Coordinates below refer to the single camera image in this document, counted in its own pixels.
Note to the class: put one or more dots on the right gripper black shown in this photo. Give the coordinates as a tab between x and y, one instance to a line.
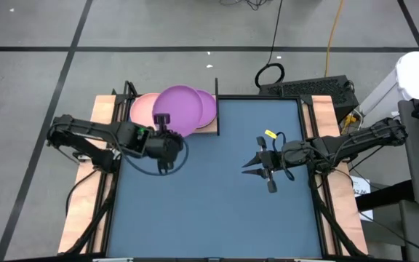
297	154

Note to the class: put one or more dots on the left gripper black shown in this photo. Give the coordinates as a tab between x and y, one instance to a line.
166	145

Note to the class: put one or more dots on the pink round plate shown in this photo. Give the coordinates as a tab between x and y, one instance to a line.
142	111

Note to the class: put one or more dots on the purple round plate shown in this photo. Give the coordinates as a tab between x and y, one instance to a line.
178	105
208	109

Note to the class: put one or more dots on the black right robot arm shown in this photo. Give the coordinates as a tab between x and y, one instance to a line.
358	140

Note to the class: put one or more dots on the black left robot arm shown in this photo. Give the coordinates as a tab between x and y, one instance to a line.
86	127

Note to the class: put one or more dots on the black computer case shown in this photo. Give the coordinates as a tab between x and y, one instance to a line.
307	94

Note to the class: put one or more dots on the wooden table side board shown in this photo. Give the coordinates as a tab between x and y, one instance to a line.
344	203
82	218

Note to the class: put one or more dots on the yellow power plug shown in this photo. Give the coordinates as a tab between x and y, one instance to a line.
349	121

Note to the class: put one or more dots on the white paper label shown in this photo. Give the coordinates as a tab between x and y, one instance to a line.
360	185

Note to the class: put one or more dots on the black cart bar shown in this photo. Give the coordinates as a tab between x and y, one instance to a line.
384	196

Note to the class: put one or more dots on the white bin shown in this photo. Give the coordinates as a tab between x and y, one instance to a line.
413	80

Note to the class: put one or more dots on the black metal shelf frame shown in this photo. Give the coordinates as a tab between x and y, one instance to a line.
216	105

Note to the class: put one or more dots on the black table frame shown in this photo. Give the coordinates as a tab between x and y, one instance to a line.
260	97

